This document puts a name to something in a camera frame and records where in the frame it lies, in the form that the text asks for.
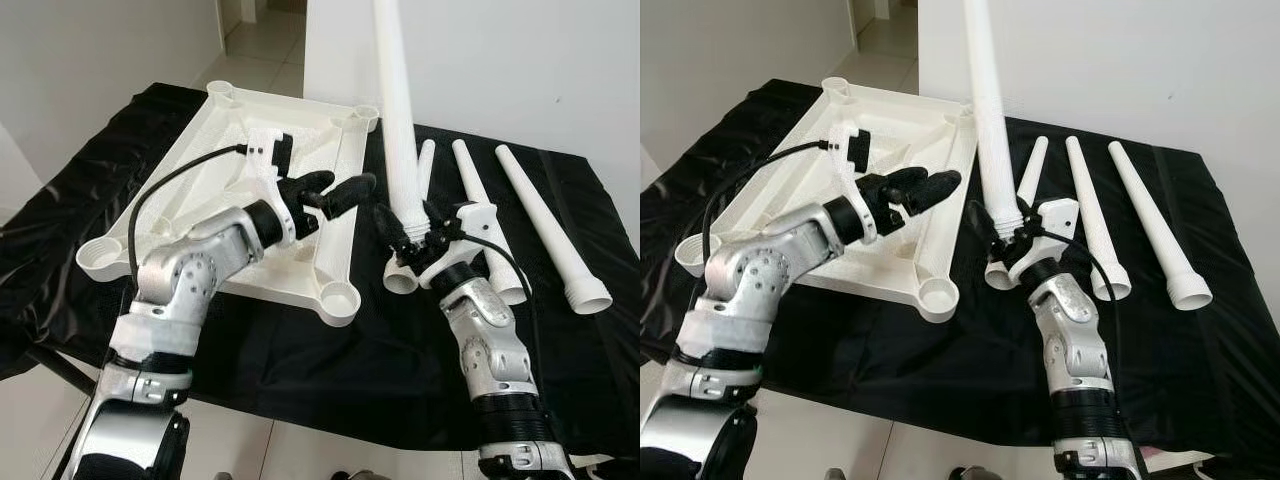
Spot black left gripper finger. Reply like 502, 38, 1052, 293
905, 169, 963, 215
860, 167, 927, 198
320, 173, 379, 221
288, 171, 337, 201

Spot black table cloth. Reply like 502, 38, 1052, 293
0, 82, 641, 461
640, 78, 1280, 453

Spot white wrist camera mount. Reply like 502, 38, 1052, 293
1008, 198, 1081, 286
420, 202, 498, 291
828, 124, 883, 246
243, 127, 298, 248

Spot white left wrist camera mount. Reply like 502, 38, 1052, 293
828, 124, 883, 246
243, 127, 298, 248

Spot black metal table leg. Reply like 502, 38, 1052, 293
30, 345, 98, 397

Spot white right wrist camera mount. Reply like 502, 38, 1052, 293
420, 202, 498, 291
1008, 198, 1081, 286

